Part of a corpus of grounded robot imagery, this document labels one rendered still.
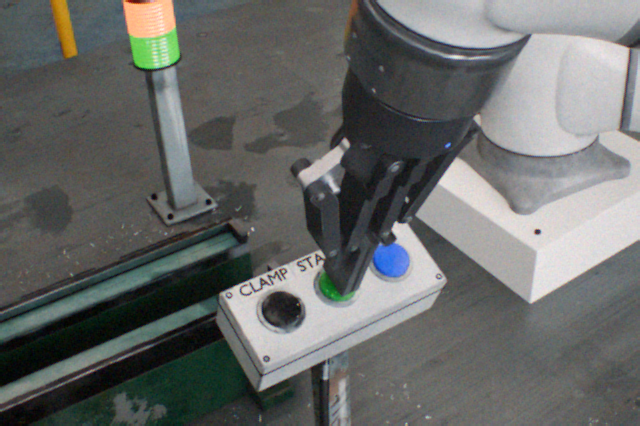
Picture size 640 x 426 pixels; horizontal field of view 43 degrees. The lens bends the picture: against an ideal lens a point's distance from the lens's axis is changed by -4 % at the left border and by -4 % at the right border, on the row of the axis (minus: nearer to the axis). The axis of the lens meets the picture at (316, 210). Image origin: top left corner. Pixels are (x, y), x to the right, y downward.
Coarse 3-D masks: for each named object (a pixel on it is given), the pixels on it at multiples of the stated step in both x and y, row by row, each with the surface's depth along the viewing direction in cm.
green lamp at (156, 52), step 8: (168, 32) 103; (136, 40) 103; (144, 40) 103; (152, 40) 103; (160, 40) 103; (168, 40) 104; (176, 40) 106; (136, 48) 104; (144, 48) 103; (152, 48) 103; (160, 48) 103; (168, 48) 104; (176, 48) 106; (136, 56) 105; (144, 56) 104; (152, 56) 104; (160, 56) 104; (168, 56) 105; (176, 56) 106; (136, 64) 106; (144, 64) 105; (152, 64) 104; (160, 64) 105; (168, 64) 105
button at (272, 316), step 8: (272, 296) 63; (280, 296) 63; (288, 296) 63; (264, 304) 63; (272, 304) 63; (280, 304) 63; (288, 304) 63; (296, 304) 63; (264, 312) 62; (272, 312) 62; (280, 312) 62; (288, 312) 62; (296, 312) 63; (272, 320) 62; (280, 320) 62; (288, 320) 62; (296, 320) 62
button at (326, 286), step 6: (324, 276) 65; (318, 282) 65; (324, 282) 64; (330, 282) 64; (324, 288) 64; (330, 288) 64; (324, 294) 64; (330, 294) 64; (336, 294) 64; (348, 294) 64; (354, 294) 65; (336, 300) 64; (342, 300) 64
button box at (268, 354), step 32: (320, 256) 66; (416, 256) 68; (256, 288) 64; (288, 288) 64; (384, 288) 66; (416, 288) 66; (224, 320) 65; (256, 320) 62; (320, 320) 63; (352, 320) 64; (384, 320) 67; (256, 352) 61; (288, 352) 61; (320, 352) 64; (256, 384) 63
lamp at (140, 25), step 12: (168, 0) 102; (132, 12) 101; (144, 12) 100; (156, 12) 101; (168, 12) 102; (132, 24) 102; (144, 24) 101; (156, 24) 102; (168, 24) 103; (144, 36) 102; (156, 36) 102
